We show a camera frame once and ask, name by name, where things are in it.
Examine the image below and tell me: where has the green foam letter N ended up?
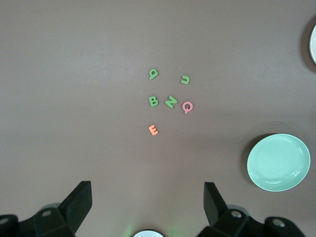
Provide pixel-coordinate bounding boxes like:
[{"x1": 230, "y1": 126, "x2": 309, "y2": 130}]
[{"x1": 164, "y1": 95, "x2": 179, "y2": 109}]

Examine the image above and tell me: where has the beige plate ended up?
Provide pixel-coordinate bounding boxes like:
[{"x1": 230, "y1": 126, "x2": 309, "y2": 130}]
[{"x1": 309, "y1": 24, "x2": 316, "y2": 65}]

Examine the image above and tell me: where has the green plate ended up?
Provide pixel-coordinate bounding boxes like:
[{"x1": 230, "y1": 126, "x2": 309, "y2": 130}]
[{"x1": 246, "y1": 133, "x2": 311, "y2": 193}]

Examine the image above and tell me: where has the pink foam letter Q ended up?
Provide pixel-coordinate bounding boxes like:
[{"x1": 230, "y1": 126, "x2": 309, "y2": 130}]
[{"x1": 182, "y1": 101, "x2": 194, "y2": 115}]

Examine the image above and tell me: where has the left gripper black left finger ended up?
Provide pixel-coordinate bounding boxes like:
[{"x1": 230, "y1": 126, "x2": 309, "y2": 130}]
[{"x1": 0, "y1": 181, "x2": 93, "y2": 237}]

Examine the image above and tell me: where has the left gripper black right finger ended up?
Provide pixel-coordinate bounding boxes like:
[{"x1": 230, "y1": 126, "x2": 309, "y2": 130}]
[{"x1": 197, "y1": 182, "x2": 307, "y2": 237}]

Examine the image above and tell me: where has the brown table mat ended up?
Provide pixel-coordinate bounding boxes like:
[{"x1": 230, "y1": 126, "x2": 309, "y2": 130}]
[{"x1": 0, "y1": 0, "x2": 316, "y2": 237}]

